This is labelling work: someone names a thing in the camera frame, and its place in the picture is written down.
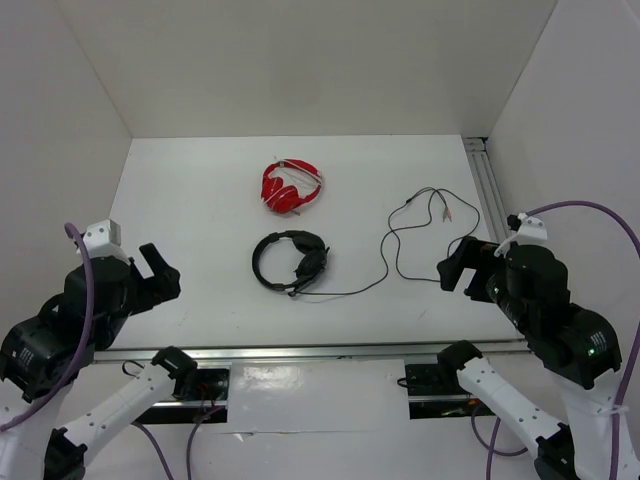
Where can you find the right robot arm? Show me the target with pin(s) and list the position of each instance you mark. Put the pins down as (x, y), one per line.
(577, 346)

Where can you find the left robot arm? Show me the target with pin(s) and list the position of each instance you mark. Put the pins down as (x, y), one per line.
(37, 351)

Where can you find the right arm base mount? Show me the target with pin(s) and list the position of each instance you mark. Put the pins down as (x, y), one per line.
(430, 396)

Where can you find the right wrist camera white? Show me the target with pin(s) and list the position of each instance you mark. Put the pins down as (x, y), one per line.
(526, 230)

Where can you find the aluminium rail front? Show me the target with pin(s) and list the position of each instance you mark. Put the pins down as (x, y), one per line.
(311, 353)

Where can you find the black headset with cable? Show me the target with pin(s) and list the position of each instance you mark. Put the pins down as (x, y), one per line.
(315, 252)

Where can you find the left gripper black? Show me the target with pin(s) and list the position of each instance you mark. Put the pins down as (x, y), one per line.
(165, 281)

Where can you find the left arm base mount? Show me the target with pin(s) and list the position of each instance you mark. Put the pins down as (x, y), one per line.
(208, 391)

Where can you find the red headphones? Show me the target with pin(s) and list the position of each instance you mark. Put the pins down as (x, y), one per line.
(289, 184)

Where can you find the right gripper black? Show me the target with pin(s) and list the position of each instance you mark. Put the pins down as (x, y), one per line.
(468, 252)

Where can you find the aluminium rail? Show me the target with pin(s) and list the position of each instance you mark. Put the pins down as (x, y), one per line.
(487, 186)
(311, 353)

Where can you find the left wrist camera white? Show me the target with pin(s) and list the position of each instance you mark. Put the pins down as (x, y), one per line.
(103, 239)

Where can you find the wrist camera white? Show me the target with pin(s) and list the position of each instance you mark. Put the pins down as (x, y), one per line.
(526, 230)
(103, 239)

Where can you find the aluminium rail right side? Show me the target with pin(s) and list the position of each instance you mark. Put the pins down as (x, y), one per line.
(487, 186)

